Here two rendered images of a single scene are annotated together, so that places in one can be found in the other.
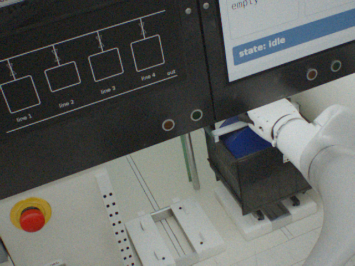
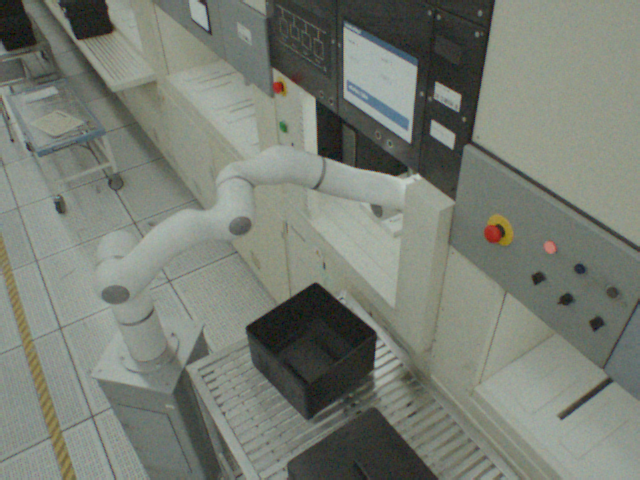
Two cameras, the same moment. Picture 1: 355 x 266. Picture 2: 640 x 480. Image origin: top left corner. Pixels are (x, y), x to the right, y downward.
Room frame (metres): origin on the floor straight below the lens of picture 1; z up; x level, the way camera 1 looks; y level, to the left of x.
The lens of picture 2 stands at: (0.31, -1.39, 2.19)
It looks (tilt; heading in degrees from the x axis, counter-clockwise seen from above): 42 degrees down; 74
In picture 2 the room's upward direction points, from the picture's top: 2 degrees counter-clockwise
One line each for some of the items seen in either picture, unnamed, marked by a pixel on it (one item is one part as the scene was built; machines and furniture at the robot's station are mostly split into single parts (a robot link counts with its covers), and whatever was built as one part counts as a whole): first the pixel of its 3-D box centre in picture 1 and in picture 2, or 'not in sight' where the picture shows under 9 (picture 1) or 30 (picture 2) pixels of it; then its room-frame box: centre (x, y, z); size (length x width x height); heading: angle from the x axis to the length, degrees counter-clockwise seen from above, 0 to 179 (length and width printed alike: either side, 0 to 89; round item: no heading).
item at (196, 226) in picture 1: (172, 234); (398, 208); (1.03, 0.07, 0.89); 0.22 x 0.21 x 0.04; 15
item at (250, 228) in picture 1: (263, 198); not in sight; (1.10, -0.19, 0.89); 0.22 x 0.21 x 0.04; 15
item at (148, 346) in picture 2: not in sight; (142, 330); (0.07, -0.18, 0.85); 0.19 x 0.19 x 0.18
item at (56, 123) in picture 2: not in sight; (56, 122); (-0.41, 2.06, 0.47); 0.31 x 0.23 x 0.02; 126
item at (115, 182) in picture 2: not in sight; (65, 139); (-0.43, 2.24, 0.24); 0.97 x 0.52 x 0.48; 108
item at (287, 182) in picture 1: (258, 144); not in sight; (1.10, -0.19, 1.08); 0.24 x 0.20 x 0.32; 105
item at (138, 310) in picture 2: not in sight; (124, 274); (0.07, -0.14, 1.07); 0.19 x 0.12 x 0.24; 84
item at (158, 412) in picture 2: not in sight; (173, 411); (0.07, -0.18, 0.38); 0.28 x 0.28 x 0.76; 60
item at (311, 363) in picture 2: not in sight; (311, 348); (0.55, -0.40, 0.85); 0.28 x 0.28 x 0.17; 23
